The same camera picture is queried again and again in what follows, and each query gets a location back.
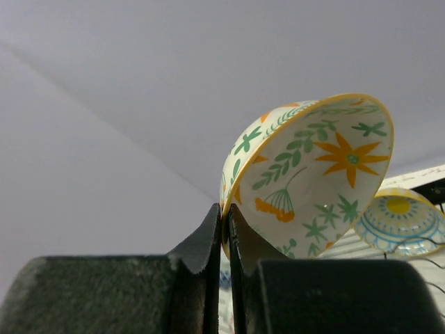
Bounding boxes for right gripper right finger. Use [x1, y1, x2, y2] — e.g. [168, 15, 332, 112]
[227, 206, 444, 333]

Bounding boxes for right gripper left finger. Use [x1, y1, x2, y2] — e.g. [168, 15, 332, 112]
[1, 204, 221, 334]

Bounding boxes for floral orange green bowl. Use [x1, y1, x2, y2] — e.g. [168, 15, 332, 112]
[219, 93, 394, 259]

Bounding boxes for yellow sun pattern bowl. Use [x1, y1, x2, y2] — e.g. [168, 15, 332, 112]
[353, 188, 444, 257]

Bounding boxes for black wire dish rack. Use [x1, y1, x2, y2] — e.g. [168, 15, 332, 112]
[384, 180, 444, 308]

